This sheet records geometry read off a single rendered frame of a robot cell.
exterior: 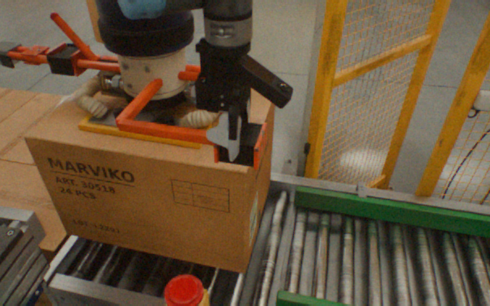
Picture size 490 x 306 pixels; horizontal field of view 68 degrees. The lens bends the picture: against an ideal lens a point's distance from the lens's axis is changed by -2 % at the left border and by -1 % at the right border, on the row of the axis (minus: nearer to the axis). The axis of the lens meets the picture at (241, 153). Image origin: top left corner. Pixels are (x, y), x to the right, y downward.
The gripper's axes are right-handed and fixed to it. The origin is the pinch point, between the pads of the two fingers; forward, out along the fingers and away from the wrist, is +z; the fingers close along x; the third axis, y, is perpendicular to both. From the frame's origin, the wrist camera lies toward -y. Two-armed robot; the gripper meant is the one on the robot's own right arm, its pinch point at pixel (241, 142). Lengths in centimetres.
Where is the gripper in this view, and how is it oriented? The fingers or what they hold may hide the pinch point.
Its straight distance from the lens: 71.2
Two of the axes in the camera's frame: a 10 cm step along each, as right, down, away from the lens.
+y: -9.7, -1.5, 1.9
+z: 0.0, 7.8, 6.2
